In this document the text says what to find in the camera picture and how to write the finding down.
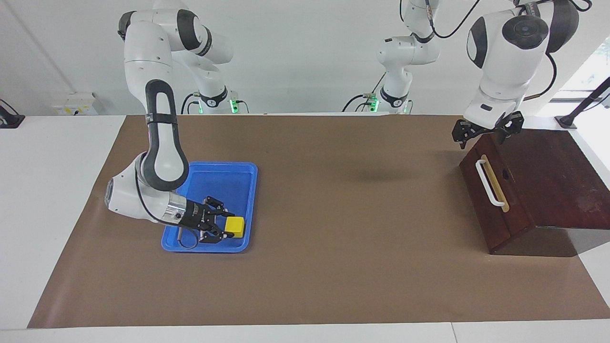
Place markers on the yellow cube block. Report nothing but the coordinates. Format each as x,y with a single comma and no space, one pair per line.
235,227

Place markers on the dark brown wooden cabinet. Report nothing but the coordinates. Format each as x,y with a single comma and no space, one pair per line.
562,181

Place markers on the white wall power outlet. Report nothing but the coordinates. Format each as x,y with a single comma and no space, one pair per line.
74,105

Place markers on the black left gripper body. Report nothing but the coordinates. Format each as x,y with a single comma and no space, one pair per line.
488,132

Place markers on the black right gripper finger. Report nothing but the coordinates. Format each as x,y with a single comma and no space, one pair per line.
215,206
212,236

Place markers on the green lit connector box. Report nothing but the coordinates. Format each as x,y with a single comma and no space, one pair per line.
373,103
234,105

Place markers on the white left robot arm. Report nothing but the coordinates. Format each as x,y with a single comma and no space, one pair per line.
505,71

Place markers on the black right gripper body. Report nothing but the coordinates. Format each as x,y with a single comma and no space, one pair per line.
200,218

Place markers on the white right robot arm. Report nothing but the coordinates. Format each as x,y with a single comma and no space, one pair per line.
162,143

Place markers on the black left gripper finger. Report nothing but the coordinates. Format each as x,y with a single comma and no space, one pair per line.
513,124
463,131

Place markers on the brown table mat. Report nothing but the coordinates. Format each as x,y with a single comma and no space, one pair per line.
333,262

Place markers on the black clamp stand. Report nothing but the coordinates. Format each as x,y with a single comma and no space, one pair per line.
567,121

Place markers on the black table mount device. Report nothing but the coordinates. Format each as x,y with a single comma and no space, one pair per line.
9,121

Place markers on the blue plastic tray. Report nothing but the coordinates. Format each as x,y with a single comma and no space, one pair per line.
228,183

